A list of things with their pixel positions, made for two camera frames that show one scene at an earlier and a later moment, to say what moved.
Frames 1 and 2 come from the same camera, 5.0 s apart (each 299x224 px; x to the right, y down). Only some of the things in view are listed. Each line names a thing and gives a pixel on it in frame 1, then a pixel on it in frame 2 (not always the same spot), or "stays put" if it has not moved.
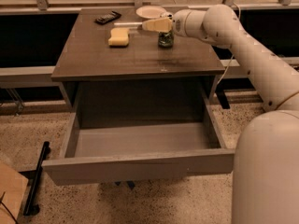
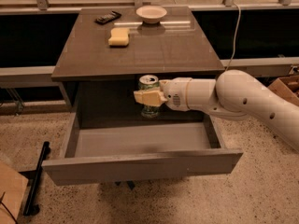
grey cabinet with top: x=112 y=70 stays put
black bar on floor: x=35 y=178 stays put
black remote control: x=108 y=18 stays put
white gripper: x=179 y=22 to x=174 y=92
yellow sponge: x=119 y=37 stays put
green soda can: x=165 y=39 to x=149 y=82
